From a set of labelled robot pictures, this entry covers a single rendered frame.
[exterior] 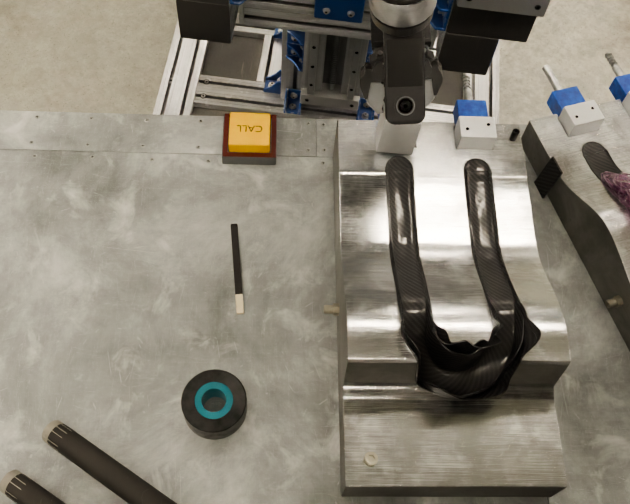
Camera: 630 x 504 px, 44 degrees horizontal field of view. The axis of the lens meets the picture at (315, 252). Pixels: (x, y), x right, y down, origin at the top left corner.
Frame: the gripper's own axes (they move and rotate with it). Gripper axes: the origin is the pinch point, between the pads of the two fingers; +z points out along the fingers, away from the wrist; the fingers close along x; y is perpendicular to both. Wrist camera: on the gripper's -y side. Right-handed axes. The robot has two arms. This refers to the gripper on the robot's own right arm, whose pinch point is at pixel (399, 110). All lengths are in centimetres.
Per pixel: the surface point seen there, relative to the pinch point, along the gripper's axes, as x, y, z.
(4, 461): 50, -44, 2
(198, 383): 26.5, -35.5, 2.5
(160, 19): 65, 93, 100
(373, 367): 4.8, -35.1, -2.4
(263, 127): 19.7, 3.4, 8.7
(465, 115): -9.4, 2.0, 5.8
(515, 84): -39, 71, 112
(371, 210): 4.3, -12.7, 3.7
